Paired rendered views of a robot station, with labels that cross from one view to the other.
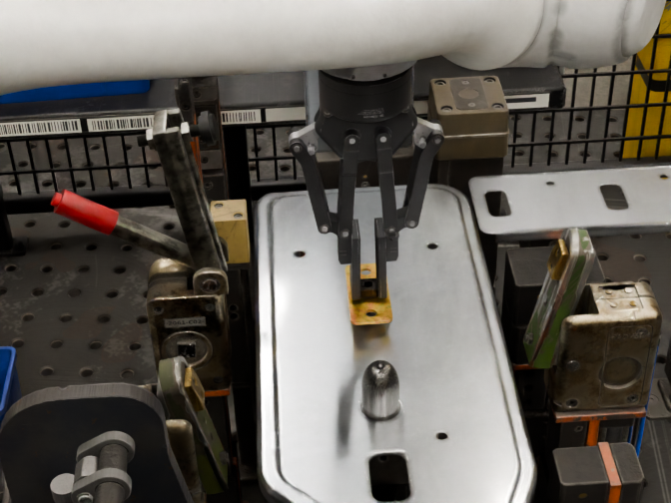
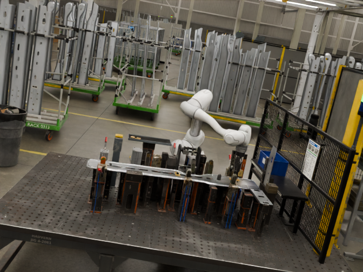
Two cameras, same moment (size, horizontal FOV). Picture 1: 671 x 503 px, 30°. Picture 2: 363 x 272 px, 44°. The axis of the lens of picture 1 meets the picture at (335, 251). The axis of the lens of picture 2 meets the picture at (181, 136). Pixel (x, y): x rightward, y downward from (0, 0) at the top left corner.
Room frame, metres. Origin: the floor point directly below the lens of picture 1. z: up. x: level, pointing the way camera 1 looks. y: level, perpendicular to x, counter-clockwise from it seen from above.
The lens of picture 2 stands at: (-0.04, -3.42, 2.15)
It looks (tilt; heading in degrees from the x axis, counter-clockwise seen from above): 14 degrees down; 83
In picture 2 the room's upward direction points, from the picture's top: 11 degrees clockwise
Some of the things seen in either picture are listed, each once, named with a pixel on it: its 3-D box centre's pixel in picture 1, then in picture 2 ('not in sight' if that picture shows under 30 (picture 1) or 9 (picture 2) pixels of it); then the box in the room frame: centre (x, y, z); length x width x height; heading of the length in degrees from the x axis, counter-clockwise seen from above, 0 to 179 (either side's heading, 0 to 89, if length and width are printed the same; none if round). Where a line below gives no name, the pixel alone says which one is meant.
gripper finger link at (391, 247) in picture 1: (400, 233); not in sight; (0.88, -0.06, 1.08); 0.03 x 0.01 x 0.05; 92
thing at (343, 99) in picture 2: not in sight; (337, 149); (2.55, 1.74, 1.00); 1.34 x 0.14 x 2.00; 85
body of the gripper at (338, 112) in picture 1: (365, 108); (239, 156); (0.88, -0.03, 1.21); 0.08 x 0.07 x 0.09; 92
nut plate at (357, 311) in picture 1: (367, 288); not in sight; (0.88, -0.03, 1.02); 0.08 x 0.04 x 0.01; 2
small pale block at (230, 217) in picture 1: (242, 353); (236, 190); (0.95, 0.10, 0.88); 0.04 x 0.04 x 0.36; 2
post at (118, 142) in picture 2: not in sight; (115, 162); (-0.09, 0.27, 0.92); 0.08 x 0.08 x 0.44; 2
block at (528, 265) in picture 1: (542, 368); (243, 210); (0.96, -0.21, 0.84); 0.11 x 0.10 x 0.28; 92
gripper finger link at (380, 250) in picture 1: (380, 258); not in sight; (0.88, -0.04, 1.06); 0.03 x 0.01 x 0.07; 2
